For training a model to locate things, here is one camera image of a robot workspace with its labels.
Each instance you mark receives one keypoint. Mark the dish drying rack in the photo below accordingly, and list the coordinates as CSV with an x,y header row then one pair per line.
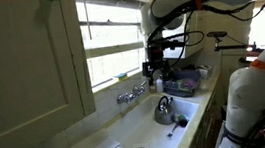
x,y
182,83

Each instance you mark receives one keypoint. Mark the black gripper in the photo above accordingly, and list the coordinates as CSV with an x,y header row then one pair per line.
x,y
155,61

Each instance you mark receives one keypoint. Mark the white ceramic sink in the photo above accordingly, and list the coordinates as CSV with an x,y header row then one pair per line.
x,y
138,128

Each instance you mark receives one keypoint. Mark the white soap dispenser bottle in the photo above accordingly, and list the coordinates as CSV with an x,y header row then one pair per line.
x,y
159,84

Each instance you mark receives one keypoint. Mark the green dish scrubber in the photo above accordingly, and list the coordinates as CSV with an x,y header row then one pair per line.
x,y
181,120

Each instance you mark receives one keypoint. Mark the chrome wall faucet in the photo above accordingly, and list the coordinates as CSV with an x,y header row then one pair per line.
x,y
128,97

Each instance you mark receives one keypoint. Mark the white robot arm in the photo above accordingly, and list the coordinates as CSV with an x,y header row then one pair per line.
x,y
246,100

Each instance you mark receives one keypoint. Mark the cream cupboard door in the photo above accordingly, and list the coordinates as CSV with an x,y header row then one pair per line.
x,y
44,82

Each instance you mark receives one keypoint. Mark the yellow and blue sponge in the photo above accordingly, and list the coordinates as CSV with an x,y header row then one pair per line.
x,y
121,75

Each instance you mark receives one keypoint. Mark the steel kettle black handle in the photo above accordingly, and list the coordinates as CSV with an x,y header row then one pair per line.
x,y
164,112

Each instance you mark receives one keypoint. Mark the window with white frame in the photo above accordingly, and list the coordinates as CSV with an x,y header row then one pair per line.
x,y
112,36

